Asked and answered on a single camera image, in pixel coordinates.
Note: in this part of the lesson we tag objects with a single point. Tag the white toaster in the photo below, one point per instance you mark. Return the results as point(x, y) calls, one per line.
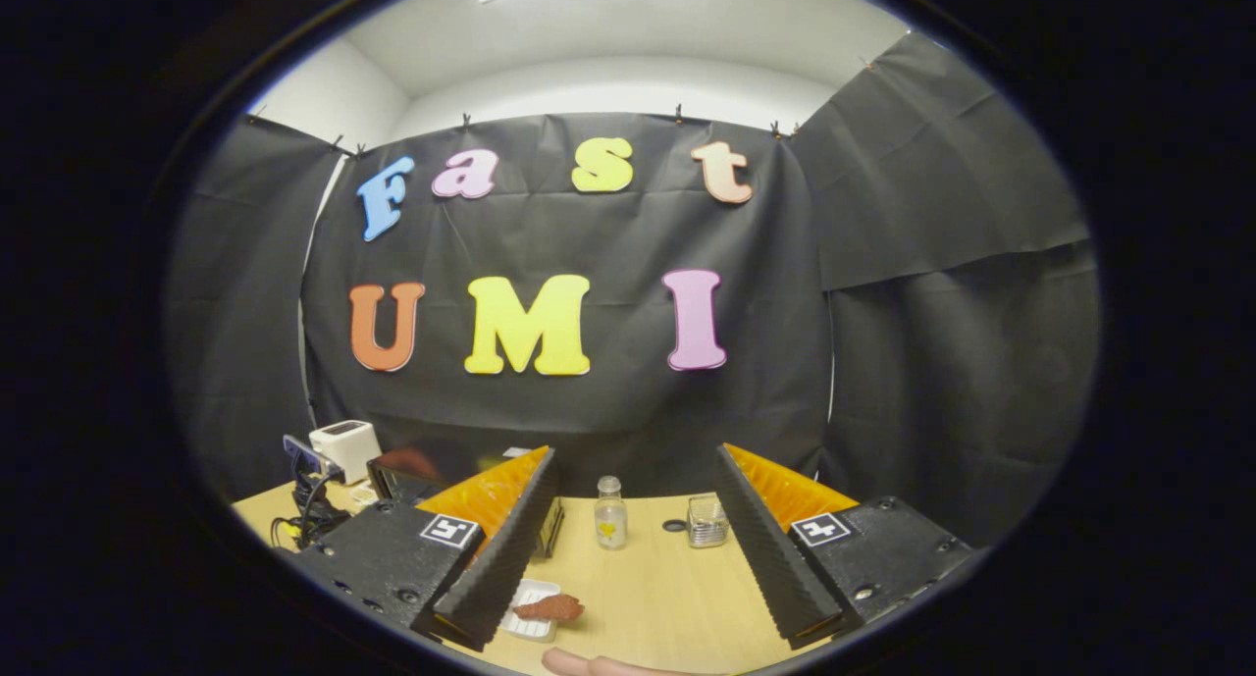
point(343, 448)

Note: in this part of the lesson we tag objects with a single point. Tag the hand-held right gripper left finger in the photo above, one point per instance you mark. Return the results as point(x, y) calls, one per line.
point(505, 558)

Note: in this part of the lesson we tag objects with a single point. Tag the clear drink bottle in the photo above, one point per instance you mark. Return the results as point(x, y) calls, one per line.
point(610, 524)

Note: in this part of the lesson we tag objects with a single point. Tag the black electric oven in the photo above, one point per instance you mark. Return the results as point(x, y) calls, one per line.
point(422, 475)

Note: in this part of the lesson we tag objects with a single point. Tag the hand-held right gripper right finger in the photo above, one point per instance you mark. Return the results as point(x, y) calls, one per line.
point(770, 558)

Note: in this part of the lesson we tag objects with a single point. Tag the white ribbed dish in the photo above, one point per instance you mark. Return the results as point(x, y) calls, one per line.
point(535, 629)

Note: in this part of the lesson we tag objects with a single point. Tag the brown meat piece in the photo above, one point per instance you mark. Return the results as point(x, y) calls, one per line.
point(549, 608)

